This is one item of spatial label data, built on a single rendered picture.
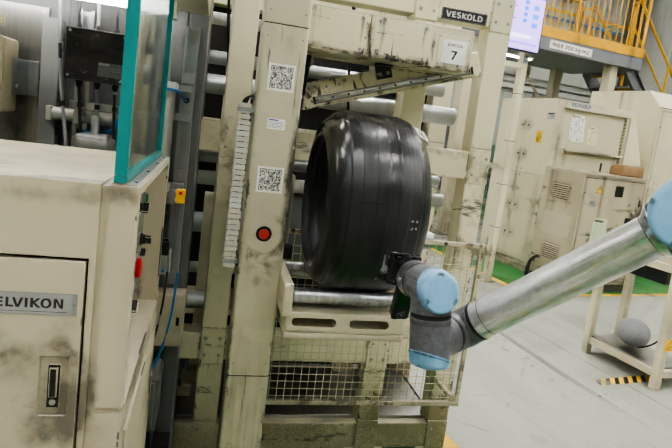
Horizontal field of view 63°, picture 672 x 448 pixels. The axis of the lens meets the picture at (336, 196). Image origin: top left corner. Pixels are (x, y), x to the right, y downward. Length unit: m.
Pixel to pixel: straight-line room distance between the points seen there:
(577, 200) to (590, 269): 4.86
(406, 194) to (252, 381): 0.74
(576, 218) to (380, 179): 4.69
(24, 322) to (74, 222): 0.17
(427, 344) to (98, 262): 0.68
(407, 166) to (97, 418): 0.95
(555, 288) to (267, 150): 0.84
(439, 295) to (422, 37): 1.04
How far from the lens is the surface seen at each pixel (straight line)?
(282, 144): 1.57
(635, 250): 1.17
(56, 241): 0.93
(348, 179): 1.44
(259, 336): 1.70
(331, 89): 2.00
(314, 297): 1.60
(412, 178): 1.49
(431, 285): 1.17
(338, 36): 1.88
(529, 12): 5.80
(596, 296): 4.38
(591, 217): 6.17
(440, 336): 1.21
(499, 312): 1.27
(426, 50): 1.96
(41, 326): 0.97
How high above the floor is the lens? 1.40
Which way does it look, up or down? 7 degrees down
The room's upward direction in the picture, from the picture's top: 7 degrees clockwise
